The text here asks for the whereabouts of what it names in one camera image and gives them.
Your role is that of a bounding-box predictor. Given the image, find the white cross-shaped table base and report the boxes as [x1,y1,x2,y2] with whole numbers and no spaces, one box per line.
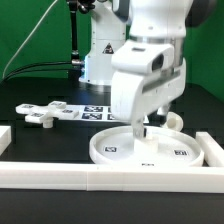
[16,101,79,128]

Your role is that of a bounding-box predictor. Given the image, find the white round table top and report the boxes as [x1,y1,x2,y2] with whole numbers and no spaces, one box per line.
[89,126,204,168]

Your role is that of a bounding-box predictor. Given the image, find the white left fence block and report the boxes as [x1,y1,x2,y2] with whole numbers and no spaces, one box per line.
[0,126,11,155]

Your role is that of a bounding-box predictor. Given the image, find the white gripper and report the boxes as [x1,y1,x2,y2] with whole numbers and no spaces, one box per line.
[111,41,186,139]

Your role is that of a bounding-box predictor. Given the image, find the white fence bar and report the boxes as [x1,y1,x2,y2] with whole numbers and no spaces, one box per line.
[0,162,224,193]
[196,132,224,167]

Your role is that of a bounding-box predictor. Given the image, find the black camera stand pole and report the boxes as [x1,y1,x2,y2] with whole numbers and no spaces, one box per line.
[66,0,96,66]

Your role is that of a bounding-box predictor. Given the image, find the white front fence bar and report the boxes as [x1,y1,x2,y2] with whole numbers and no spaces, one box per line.
[0,162,224,193]

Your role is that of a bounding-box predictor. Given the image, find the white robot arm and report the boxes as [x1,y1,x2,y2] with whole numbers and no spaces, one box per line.
[79,0,217,138]

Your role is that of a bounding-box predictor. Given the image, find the grey cable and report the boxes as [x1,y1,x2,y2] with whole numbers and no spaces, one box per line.
[1,0,59,80]

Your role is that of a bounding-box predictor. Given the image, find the black cables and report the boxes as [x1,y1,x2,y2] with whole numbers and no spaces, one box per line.
[0,60,74,85]

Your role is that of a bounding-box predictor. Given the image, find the white right fence bar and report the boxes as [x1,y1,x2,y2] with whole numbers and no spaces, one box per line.
[196,132,224,167]

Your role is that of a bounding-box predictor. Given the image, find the paper sheet with markers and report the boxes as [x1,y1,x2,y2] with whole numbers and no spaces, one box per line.
[64,105,116,122]

